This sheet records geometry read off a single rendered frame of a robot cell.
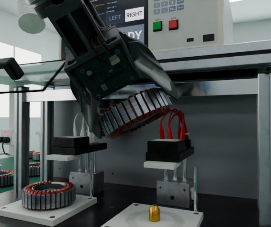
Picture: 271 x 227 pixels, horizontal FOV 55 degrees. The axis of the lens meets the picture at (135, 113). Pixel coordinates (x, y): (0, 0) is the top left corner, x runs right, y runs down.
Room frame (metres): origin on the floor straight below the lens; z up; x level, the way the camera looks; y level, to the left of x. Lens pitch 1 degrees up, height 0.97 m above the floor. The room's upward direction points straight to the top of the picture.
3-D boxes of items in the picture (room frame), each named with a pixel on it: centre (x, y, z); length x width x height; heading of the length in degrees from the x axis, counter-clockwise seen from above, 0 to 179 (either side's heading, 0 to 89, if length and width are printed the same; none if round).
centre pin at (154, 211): (0.48, -0.03, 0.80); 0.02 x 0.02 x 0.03
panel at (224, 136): (0.76, -0.03, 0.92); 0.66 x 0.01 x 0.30; 66
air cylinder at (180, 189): (0.61, -0.09, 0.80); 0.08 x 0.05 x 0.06; 66
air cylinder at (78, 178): (0.71, 0.13, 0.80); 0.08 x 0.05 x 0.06; 66
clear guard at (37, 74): (0.58, 0.18, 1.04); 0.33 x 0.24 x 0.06; 156
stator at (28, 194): (0.58, 0.19, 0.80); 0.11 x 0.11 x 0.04
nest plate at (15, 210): (0.58, 0.19, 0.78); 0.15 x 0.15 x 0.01; 66
